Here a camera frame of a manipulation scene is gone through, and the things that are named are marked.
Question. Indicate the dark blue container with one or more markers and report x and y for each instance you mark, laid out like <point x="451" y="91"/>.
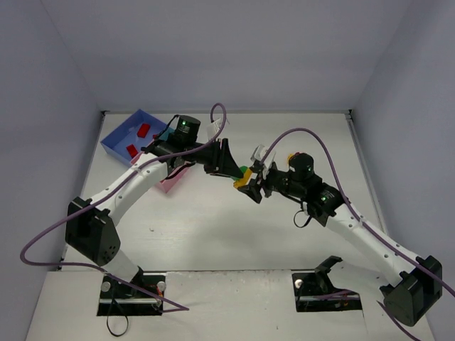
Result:
<point x="115" y="143"/>

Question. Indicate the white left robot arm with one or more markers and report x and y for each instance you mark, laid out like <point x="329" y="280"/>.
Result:
<point x="91" y="229"/>

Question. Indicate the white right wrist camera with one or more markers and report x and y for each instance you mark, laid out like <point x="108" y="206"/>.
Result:
<point x="262" y="159"/>

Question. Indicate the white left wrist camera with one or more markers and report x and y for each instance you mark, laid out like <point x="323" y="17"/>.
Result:
<point x="214" y="129"/>

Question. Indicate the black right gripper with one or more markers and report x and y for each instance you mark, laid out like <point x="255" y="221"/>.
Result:
<point x="265" y="181"/>

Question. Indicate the red bottom lego brick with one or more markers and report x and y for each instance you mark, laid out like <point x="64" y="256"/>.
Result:
<point x="143" y="130"/>

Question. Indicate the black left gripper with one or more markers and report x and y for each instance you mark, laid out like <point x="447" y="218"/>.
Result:
<point x="219" y="156"/>

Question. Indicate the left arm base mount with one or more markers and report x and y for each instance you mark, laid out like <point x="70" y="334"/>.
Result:
<point x="118" y="299"/>

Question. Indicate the long yellow lego brick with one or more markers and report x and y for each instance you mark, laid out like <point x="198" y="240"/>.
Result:
<point x="244" y="180"/>

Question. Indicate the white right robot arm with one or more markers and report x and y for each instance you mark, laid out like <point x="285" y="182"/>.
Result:
<point x="413" y="283"/>

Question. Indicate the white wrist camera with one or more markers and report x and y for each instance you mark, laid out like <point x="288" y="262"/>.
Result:
<point x="214" y="129"/>
<point x="262" y="159"/>

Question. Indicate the pink container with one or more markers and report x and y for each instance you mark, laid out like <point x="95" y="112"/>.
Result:
<point x="167" y="184"/>

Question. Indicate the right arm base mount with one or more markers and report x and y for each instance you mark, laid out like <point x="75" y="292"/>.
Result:
<point x="314" y="293"/>

